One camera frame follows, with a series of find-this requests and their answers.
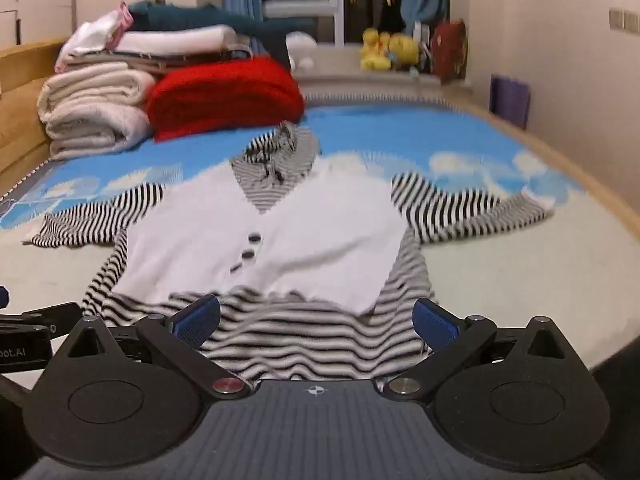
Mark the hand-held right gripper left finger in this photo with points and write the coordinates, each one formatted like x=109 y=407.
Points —
x=196 y=318

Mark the yellow plush toy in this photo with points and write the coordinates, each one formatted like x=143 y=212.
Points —
x=375 y=52
x=406 y=48

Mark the white plush toy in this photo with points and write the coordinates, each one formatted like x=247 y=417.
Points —
x=301 y=50

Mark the purple box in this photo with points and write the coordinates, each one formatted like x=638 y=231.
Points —
x=510 y=100

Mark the wall switch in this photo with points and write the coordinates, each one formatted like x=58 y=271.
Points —
x=625 y=20

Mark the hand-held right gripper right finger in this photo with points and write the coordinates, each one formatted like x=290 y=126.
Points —
x=434 y=324

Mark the white folded blanket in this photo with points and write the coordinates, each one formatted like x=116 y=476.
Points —
x=90 y=105

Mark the pile of folded clothes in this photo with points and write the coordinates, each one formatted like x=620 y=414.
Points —
x=200 y=16

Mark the red bag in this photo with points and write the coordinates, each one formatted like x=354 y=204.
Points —
x=450 y=50

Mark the red knitted blanket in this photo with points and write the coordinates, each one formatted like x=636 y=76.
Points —
x=225 y=95

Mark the blue cloud printed mat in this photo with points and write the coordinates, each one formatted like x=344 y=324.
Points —
x=450 y=132

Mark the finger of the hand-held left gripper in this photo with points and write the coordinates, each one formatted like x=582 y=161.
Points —
x=47 y=314
x=2 y=298

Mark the pink and white cloth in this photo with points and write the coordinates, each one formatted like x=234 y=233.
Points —
x=95 y=35

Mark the striped shirt with white vest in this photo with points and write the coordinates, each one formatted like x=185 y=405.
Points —
x=310 y=230

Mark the beige folded cloth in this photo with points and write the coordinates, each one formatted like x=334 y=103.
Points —
x=115 y=62

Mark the white window frame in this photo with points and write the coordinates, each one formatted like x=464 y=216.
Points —
x=300 y=7

